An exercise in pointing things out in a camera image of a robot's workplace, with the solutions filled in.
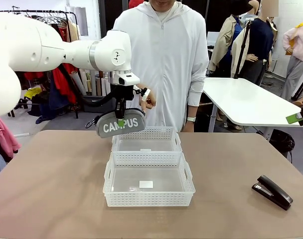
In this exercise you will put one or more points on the left gripper finger with green tip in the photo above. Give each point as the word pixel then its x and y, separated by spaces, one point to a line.
pixel 121 112
pixel 116 108

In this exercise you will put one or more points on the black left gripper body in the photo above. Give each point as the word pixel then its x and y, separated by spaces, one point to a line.
pixel 122 92

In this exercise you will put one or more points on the grey CAMPUS pouch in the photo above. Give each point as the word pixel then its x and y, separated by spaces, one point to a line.
pixel 131 124

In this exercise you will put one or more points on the black stapler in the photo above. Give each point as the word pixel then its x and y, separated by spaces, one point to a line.
pixel 273 194

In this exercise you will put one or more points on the person's left forearm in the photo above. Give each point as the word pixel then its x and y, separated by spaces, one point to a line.
pixel 197 97

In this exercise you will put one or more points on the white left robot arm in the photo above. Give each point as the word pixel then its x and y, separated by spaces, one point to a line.
pixel 42 49

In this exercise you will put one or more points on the person's right hand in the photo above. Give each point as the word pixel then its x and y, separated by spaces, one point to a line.
pixel 151 102

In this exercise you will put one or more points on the person's left hand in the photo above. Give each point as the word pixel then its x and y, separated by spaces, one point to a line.
pixel 188 126

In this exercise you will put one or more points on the dark grey storage box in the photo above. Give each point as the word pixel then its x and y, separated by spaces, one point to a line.
pixel 96 110

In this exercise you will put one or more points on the tan cardboard tube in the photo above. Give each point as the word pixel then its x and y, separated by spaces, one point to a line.
pixel 98 87

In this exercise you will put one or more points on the tall grey tube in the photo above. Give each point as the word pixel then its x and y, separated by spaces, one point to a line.
pixel 92 82

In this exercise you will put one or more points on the white perforated plastic basket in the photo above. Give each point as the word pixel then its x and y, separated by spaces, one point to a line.
pixel 146 132

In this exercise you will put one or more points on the slanted grey paper roll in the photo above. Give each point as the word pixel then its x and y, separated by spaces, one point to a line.
pixel 78 81

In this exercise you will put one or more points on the white background table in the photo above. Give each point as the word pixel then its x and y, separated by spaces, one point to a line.
pixel 241 99

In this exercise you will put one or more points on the person in white hoodie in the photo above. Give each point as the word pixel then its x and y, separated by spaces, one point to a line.
pixel 171 62

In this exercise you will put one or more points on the long red dress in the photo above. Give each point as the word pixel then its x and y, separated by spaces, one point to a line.
pixel 64 84

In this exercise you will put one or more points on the navy blue cloth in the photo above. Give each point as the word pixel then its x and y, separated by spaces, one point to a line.
pixel 54 99

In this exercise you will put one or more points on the mannequin in pink top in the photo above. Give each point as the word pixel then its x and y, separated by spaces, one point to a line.
pixel 298 49

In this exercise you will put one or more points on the white wristwatch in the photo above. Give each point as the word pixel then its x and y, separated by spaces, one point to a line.
pixel 191 119

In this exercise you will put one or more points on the beige garment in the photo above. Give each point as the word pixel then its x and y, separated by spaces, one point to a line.
pixel 73 31

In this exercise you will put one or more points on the yellow item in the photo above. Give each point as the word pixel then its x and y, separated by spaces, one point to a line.
pixel 33 92

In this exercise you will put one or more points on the mannequin in navy top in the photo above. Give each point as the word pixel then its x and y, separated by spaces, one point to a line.
pixel 258 39

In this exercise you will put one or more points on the white perforated basket with sticker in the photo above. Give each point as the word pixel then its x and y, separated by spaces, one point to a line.
pixel 147 199

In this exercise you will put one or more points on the mannequin in beige coat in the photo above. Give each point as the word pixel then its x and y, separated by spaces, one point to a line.
pixel 223 44

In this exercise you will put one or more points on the black clothes rack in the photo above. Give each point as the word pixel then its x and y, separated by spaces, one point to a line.
pixel 59 12

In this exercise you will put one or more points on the white board panel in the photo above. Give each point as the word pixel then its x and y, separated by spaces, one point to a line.
pixel 212 38

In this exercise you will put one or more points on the pink garment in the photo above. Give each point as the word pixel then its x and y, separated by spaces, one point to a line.
pixel 4 139

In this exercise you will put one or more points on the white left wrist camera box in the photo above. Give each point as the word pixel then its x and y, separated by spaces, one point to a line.
pixel 126 79

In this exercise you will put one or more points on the small white left mounted camera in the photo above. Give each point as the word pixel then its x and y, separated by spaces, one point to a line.
pixel 146 94

